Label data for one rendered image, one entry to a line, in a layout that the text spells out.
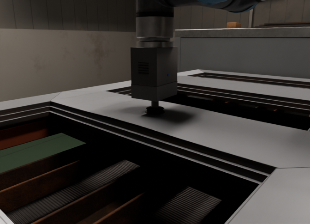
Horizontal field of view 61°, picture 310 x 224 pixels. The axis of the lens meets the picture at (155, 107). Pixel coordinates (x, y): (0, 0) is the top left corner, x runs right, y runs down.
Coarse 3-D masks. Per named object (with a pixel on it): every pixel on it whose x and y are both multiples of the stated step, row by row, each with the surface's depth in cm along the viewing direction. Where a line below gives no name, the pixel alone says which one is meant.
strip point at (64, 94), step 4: (64, 92) 80; (68, 92) 80; (72, 92) 80; (76, 92) 80; (80, 92) 80; (84, 92) 80; (88, 92) 80; (92, 92) 80; (56, 96) 75; (60, 96) 75; (64, 96) 75; (68, 96) 75; (72, 96) 75; (52, 100) 70
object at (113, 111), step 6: (126, 102) 67; (132, 102) 67; (138, 102) 67; (144, 102) 67; (150, 102) 67; (162, 102) 66; (102, 108) 62; (108, 108) 61; (114, 108) 61; (120, 108) 61; (126, 108) 61; (132, 108) 61; (138, 108) 61; (96, 114) 57; (102, 114) 56; (108, 114) 56; (114, 114) 56; (120, 114) 56
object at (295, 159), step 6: (306, 138) 43; (300, 144) 41; (306, 144) 41; (294, 150) 39; (300, 150) 39; (306, 150) 39; (288, 156) 37; (294, 156) 37; (300, 156) 37; (306, 156) 37; (288, 162) 35; (294, 162) 35; (300, 162) 35; (306, 162) 35
